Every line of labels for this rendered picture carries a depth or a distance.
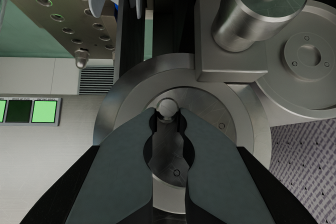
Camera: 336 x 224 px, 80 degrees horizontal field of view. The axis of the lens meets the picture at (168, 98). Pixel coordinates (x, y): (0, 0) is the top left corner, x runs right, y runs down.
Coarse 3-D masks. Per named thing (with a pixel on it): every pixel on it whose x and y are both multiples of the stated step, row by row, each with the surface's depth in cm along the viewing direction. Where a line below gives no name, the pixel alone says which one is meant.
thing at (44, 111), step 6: (36, 102) 49; (42, 102) 49; (48, 102) 49; (54, 102) 49; (36, 108) 49; (42, 108) 49; (48, 108) 49; (54, 108) 49; (36, 114) 48; (42, 114) 48; (48, 114) 49; (36, 120) 48; (42, 120) 48; (48, 120) 48
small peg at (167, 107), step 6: (162, 102) 12; (168, 102) 12; (174, 102) 12; (156, 108) 12; (162, 108) 12; (168, 108) 12; (174, 108) 12; (162, 114) 12; (168, 114) 12; (174, 114) 12; (162, 120) 13; (168, 120) 13
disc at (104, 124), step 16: (144, 64) 18; (160, 64) 18; (176, 64) 18; (192, 64) 18; (128, 80) 17; (112, 96) 17; (240, 96) 18; (256, 96) 18; (112, 112) 17; (256, 112) 17; (96, 128) 16; (112, 128) 17; (256, 128) 17; (96, 144) 16; (256, 144) 17
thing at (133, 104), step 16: (144, 80) 17; (160, 80) 17; (176, 80) 17; (192, 80) 17; (128, 96) 17; (144, 96) 17; (224, 96) 17; (128, 112) 16; (240, 112) 17; (240, 128) 16; (240, 144) 16; (160, 192) 15; (176, 192) 15; (160, 208) 15; (176, 208) 15
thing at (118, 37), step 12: (120, 0) 20; (120, 12) 20; (132, 12) 27; (120, 24) 20; (132, 24) 27; (120, 36) 19; (132, 36) 27; (120, 48) 19; (132, 48) 27; (120, 60) 19; (132, 60) 27; (120, 72) 19
